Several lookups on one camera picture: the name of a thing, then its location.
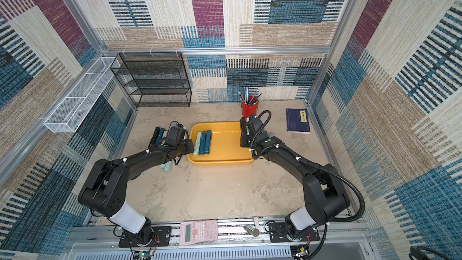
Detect yellow plastic storage tray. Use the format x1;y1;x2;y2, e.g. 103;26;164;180
188;122;254;167

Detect black wire mesh shelf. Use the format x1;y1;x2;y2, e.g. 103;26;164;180
110;52;192;108

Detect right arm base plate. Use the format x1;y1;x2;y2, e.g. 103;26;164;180
264;220;320;243

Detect black pruning pliers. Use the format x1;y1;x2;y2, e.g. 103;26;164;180
240;117;247;132

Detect teal left side pliers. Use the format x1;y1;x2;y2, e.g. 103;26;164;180
156;128;165;143

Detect white wire mesh basket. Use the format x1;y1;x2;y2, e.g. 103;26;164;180
44;57;114;133

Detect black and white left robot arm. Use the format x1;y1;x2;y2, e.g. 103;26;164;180
78;139;194;246

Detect red pen cup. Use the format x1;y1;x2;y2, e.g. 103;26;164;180
241;102;259;118

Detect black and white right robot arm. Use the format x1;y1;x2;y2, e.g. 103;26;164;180
241;128;366;240

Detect dark blue book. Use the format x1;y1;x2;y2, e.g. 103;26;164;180
286;108;310;134

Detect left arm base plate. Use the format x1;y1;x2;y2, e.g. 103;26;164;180
119;226;172;249

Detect pink calculator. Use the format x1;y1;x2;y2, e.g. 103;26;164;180
179;220;218;246

